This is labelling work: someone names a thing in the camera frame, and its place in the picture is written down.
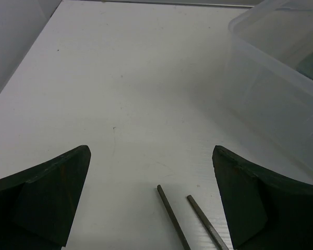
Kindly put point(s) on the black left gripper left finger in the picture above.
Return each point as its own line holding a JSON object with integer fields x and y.
{"x": 38, "y": 205}

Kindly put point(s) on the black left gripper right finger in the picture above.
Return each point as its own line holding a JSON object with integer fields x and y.
{"x": 263, "y": 209}

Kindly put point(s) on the green toolbox with clear lid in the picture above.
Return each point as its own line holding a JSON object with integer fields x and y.
{"x": 268, "y": 78}

